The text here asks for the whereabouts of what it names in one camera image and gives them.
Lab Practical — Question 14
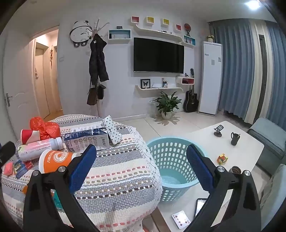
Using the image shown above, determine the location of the wall-mounted television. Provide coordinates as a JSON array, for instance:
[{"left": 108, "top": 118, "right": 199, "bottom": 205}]
[{"left": 134, "top": 37, "right": 185, "bottom": 74}]

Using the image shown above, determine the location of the red paper cup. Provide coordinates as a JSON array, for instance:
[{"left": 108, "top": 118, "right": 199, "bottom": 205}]
[{"left": 21, "top": 129, "right": 41, "bottom": 145}]

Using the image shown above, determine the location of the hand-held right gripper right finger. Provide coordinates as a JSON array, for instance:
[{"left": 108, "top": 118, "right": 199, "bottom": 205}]
[{"left": 186, "top": 144, "right": 262, "bottom": 232}]

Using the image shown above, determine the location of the white door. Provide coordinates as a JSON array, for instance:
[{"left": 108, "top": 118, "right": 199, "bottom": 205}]
[{"left": 2, "top": 33, "right": 37, "bottom": 143}]

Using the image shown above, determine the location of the green potted floor plant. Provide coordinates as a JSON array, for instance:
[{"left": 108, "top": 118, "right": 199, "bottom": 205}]
[{"left": 150, "top": 91, "right": 182, "bottom": 118}]

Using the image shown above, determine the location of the black acoustic guitar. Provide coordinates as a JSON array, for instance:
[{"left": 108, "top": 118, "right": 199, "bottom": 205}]
[{"left": 184, "top": 68, "right": 199, "bottom": 112}]

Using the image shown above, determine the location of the white and blue box shelf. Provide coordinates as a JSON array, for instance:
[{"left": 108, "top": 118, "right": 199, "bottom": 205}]
[{"left": 108, "top": 29, "right": 131, "bottom": 41}]

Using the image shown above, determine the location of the white refrigerator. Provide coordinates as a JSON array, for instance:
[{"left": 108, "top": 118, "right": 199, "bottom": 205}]
[{"left": 198, "top": 41, "right": 223, "bottom": 115}]

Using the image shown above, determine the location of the black jacket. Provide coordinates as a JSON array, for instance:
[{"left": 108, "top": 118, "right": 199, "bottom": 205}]
[{"left": 89, "top": 33, "right": 109, "bottom": 82}]

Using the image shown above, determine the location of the pink wrapper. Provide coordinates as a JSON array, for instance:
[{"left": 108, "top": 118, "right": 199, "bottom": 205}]
[{"left": 3, "top": 162, "right": 14, "bottom": 176}]

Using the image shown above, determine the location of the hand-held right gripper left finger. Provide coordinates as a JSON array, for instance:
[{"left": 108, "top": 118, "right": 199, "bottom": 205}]
[{"left": 23, "top": 144, "right": 99, "bottom": 232}]

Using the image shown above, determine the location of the grey-green cushion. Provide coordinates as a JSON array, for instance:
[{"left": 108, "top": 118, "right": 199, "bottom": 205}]
[{"left": 260, "top": 164, "right": 286, "bottom": 215}]

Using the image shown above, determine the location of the black mug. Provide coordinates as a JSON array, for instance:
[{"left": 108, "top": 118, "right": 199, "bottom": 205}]
[{"left": 231, "top": 132, "right": 242, "bottom": 146}]

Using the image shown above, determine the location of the polka dot paper carton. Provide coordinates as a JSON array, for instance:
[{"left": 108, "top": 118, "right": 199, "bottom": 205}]
[{"left": 102, "top": 115, "right": 122, "bottom": 145}]

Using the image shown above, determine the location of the playing card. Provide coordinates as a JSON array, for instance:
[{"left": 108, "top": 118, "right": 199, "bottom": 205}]
[{"left": 172, "top": 210, "right": 192, "bottom": 229}]

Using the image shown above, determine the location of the teal plastic wrapper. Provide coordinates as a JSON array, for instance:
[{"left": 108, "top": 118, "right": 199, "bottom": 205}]
[{"left": 52, "top": 190, "right": 65, "bottom": 210}]

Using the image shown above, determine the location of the cream curtain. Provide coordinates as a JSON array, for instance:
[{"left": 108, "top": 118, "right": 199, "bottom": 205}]
[{"left": 243, "top": 22, "right": 271, "bottom": 125}]

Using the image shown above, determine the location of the low curved white wall shelf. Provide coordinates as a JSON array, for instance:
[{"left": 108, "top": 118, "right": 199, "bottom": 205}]
[{"left": 135, "top": 85, "right": 184, "bottom": 96}]

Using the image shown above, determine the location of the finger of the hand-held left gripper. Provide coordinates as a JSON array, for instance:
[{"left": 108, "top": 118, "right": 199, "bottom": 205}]
[{"left": 0, "top": 141, "right": 16, "bottom": 167}]

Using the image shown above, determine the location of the striped woven blanket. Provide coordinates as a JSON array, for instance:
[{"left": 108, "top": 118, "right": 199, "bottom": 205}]
[{"left": 1, "top": 114, "right": 163, "bottom": 232}]

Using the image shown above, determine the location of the pink and white plastic bottle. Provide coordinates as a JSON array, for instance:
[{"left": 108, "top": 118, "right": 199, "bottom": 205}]
[{"left": 17, "top": 137, "right": 65, "bottom": 161}]

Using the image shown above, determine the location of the white coat rack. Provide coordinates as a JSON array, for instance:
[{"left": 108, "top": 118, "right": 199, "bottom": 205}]
[{"left": 86, "top": 19, "right": 110, "bottom": 117}]

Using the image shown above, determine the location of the blue snack packet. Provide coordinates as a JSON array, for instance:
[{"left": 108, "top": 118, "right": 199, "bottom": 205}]
[{"left": 12, "top": 161, "right": 34, "bottom": 179}]

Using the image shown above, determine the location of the teal plastic basket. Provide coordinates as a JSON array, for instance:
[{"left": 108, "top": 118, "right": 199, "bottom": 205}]
[{"left": 146, "top": 137, "right": 216, "bottom": 202}]

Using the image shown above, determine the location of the red cloth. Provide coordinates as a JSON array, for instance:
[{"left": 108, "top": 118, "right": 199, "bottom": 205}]
[{"left": 30, "top": 117, "right": 61, "bottom": 141}]

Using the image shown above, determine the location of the brown handbag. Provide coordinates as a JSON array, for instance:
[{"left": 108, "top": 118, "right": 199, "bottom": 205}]
[{"left": 87, "top": 85, "right": 99, "bottom": 106}]

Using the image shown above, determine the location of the smartphone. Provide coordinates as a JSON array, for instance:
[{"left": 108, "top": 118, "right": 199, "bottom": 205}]
[{"left": 194, "top": 198, "right": 208, "bottom": 218}]

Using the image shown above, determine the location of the panda wall clock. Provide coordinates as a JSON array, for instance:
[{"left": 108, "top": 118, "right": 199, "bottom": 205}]
[{"left": 70, "top": 21, "right": 93, "bottom": 47}]

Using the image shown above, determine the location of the blue curtain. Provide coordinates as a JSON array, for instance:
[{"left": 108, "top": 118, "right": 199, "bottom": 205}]
[
  {"left": 208, "top": 20, "right": 256, "bottom": 118},
  {"left": 264, "top": 24, "right": 286, "bottom": 134}
]

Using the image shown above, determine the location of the orange and white paper cup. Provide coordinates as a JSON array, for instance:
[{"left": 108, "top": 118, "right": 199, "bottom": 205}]
[{"left": 38, "top": 149, "right": 82, "bottom": 174}]

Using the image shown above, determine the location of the long curved white wall shelf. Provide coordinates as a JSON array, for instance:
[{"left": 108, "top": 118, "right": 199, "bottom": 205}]
[{"left": 134, "top": 23, "right": 195, "bottom": 48}]

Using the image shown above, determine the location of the small black bag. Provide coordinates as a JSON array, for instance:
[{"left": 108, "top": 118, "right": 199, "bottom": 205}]
[{"left": 97, "top": 84, "right": 106, "bottom": 100}]

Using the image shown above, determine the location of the white and red box shelf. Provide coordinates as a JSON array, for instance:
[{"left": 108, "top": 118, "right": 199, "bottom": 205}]
[{"left": 176, "top": 76, "right": 195, "bottom": 86}]

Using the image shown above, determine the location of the white coffee table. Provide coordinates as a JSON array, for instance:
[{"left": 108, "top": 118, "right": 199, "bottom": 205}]
[{"left": 156, "top": 121, "right": 265, "bottom": 232}]

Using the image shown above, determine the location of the colourful puzzle cube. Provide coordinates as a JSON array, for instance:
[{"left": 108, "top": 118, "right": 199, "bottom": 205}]
[{"left": 217, "top": 153, "right": 229, "bottom": 165}]

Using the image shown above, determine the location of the blue and white cloth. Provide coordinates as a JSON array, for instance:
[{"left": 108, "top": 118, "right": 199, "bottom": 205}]
[{"left": 64, "top": 120, "right": 111, "bottom": 154}]

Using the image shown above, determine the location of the grey-blue sofa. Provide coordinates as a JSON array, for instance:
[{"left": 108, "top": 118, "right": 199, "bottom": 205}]
[{"left": 247, "top": 117, "right": 286, "bottom": 172}]

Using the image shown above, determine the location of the ceiling light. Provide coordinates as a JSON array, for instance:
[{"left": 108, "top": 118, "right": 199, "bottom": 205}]
[{"left": 245, "top": 0, "right": 260, "bottom": 10}]

